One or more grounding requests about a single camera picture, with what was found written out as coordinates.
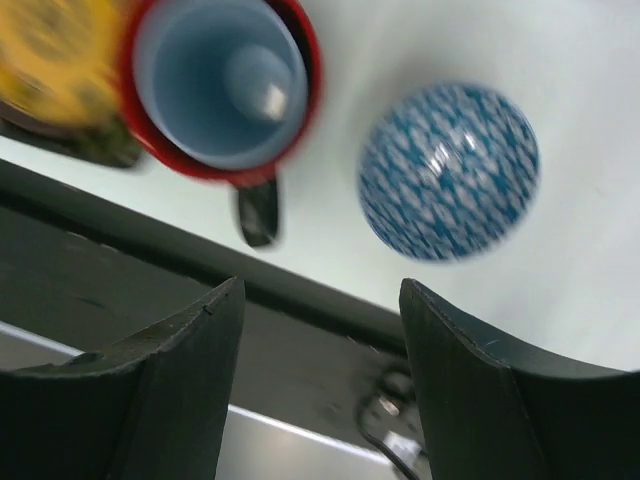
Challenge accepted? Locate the black square floral plate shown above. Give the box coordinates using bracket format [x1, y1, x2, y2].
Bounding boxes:
[1, 102, 142, 169]

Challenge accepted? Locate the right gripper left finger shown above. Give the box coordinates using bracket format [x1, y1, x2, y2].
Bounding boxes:
[1, 278, 245, 479]

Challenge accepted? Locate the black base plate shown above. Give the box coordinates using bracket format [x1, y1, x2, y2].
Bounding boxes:
[1, 162, 406, 444]

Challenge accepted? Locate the light blue cup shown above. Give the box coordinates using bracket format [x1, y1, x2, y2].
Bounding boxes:
[132, 1, 309, 170]

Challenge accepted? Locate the blue patterned bowl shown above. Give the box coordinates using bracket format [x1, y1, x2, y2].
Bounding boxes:
[357, 82, 540, 262]

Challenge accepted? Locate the yellow round patterned plate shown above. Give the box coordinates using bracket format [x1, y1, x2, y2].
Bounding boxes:
[1, 0, 130, 128]

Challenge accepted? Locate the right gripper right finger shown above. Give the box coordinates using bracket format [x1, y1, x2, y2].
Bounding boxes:
[399, 279, 639, 479]

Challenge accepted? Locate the red black mug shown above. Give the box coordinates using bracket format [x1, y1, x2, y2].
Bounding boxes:
[117, 1, 323, 248]

